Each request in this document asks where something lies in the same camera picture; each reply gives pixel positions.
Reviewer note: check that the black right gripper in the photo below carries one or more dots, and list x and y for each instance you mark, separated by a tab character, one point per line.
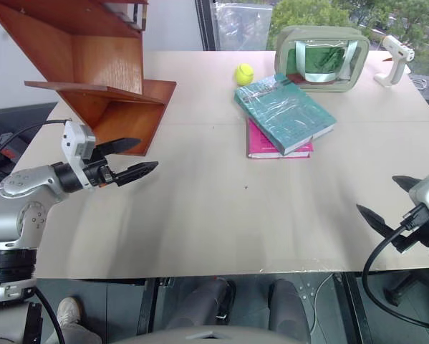
416	236

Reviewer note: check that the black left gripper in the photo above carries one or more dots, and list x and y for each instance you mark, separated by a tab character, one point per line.
97	172

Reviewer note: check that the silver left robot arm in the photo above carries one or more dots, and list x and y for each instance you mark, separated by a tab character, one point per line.
24	182

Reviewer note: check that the wooden shelf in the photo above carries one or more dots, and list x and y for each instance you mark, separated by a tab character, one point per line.
99	61

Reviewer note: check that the pink book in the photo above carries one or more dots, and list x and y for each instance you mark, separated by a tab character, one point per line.
259	141

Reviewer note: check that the teal plastic-wrapped book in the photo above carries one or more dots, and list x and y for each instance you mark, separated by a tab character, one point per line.
285	114

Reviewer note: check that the black office chair base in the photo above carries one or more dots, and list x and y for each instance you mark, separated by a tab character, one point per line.
400	288

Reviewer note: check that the black and red equipment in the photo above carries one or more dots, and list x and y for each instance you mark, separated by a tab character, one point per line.
6	143

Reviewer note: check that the yellow tennis ball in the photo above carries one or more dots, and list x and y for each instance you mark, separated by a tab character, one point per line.
244	74

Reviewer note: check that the white handheld gun tool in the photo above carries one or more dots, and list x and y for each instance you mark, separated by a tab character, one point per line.
395	59

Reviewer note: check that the dark rounded robot leg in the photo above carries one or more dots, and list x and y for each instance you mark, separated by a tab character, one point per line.
289	308
200	301

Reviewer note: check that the green clear plastic bag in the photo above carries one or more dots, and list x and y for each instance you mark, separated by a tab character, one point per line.
321	59

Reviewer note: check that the white sneaker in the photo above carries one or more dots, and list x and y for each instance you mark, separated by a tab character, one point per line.
68	311

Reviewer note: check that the grey trouser leg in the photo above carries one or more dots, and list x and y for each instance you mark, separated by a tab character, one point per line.
74	335

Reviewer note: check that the grey robot torso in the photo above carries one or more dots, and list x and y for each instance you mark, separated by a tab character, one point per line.
200	335

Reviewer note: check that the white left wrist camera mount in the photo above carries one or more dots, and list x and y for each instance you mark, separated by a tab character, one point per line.
74	139

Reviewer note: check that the black window frame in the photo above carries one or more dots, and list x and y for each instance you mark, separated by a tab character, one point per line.
205	25

